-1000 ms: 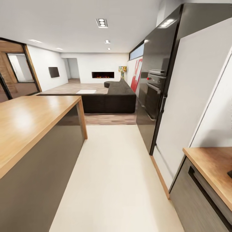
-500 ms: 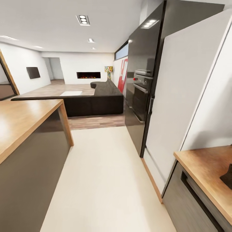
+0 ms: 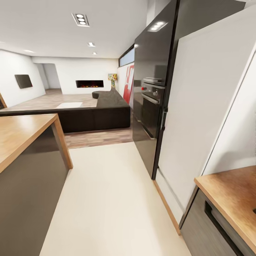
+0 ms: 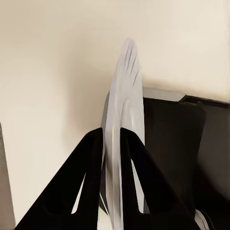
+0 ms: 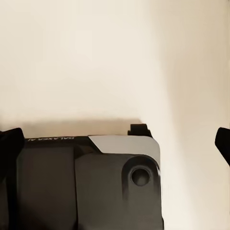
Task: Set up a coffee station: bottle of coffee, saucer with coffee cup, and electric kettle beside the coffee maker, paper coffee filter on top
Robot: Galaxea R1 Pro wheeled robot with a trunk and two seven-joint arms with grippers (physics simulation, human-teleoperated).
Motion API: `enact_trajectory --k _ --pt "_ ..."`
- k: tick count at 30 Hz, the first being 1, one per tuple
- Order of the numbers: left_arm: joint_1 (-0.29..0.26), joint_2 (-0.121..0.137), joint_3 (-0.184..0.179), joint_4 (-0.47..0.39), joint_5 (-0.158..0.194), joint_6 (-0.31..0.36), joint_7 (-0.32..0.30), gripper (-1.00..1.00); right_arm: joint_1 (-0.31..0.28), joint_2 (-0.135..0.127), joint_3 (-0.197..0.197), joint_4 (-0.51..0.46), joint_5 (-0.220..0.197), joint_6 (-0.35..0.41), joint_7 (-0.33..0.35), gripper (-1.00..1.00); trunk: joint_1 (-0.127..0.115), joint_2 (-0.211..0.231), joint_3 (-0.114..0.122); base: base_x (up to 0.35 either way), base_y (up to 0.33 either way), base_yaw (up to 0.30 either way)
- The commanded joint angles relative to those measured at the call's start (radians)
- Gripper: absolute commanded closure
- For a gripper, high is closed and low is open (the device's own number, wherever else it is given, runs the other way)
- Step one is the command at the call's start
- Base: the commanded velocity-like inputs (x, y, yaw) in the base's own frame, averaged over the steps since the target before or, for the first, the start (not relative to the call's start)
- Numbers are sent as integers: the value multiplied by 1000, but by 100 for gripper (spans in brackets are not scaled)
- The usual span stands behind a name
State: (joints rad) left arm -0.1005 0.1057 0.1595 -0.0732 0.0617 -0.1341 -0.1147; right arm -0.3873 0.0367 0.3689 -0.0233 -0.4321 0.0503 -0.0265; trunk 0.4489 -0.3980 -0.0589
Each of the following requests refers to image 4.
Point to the saucer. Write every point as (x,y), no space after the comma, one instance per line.
(125,109)

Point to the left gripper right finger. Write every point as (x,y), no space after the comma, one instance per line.
(167,210)

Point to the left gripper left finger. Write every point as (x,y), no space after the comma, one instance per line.
(53,208)

